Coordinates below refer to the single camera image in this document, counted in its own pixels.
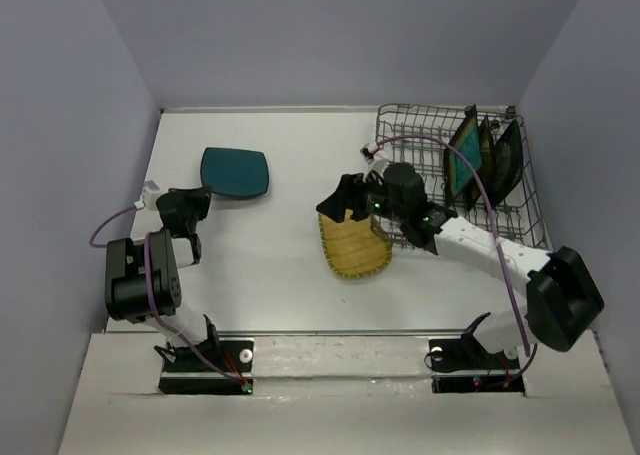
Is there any teal square plate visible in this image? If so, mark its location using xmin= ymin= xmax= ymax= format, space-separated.
xmin=199 ymin=147 xmax=270 ymax=199

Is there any purple cable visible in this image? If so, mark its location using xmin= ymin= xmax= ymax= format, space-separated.
xmin=372 ymin=135 xmax=539 ymax=376
xmin=89 ymin=202 xmax=251 ymax=391

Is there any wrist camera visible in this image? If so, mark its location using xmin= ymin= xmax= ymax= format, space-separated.
xmin=136 ymin=180 xmax=164 ymax=211
xmin=360 ymin=142 xmax=390 ymax=180

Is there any yellow square plate black rim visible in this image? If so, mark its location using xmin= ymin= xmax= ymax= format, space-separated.
xmin=464 ymin=116 xmax=496 ymax=212

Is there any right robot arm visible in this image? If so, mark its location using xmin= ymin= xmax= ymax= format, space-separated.
xmin=316 ymin=163 xmax=604 ymax=367

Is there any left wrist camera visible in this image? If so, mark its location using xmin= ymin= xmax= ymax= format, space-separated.
xmin=136 ymin=180 xmax=164 ymax=211

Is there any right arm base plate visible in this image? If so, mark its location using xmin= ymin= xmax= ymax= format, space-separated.
xmin=423 ymin=338 xmax=526 ymax=395

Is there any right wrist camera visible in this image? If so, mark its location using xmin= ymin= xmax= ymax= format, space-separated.
xmin=360 ymin=142 xmax=390 ymax=180

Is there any teal plate black rim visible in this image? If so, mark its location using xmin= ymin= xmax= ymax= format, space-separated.
xmin=443 ymin=105 xmax=482 ymax=207

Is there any black floral plate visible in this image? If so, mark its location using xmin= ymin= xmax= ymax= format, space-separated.
xmin=490 ymin=120 xmax=524 ymax=208

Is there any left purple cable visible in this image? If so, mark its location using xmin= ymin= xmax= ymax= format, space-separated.
xmin=89 ymin=202 xmax=251 ymax=391

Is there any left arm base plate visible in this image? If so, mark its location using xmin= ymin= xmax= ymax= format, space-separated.
xmin=154 ymin=337 xmax=255 ymax=396

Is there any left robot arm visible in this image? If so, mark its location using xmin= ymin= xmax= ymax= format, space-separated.
xmin=89 ymin=182 xmax=222 ymax=370

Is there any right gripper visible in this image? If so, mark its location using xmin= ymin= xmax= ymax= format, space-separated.
xmin=317 ymin=169 xmax=409 ymax=224

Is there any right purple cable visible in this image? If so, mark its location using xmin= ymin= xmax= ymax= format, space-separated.
xmin=372 ymin=135 xmax=539 ymax=376

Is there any grey wire dish rack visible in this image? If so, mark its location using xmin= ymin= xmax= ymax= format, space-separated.
xmin=375 ymin=103 xmax=551 ymax=249

